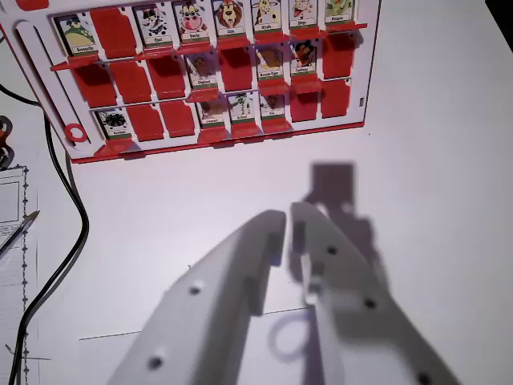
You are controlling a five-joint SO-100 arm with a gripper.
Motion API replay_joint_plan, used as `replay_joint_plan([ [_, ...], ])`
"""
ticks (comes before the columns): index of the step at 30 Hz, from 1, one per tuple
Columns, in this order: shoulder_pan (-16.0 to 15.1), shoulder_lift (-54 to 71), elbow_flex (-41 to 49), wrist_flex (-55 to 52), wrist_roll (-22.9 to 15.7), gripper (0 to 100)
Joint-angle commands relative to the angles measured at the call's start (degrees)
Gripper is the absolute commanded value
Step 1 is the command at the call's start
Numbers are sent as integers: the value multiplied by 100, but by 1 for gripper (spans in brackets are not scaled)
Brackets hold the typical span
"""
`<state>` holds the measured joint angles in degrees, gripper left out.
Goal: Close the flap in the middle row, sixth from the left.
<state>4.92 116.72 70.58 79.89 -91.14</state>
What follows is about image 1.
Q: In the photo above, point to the printed paper sheet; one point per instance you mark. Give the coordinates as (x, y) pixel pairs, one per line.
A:
(12, 280)

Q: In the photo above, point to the pen with clear barrel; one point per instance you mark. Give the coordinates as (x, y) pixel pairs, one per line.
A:
(20, 230)

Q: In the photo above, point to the red and white game board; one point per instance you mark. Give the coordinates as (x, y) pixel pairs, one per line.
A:
(224, 68)

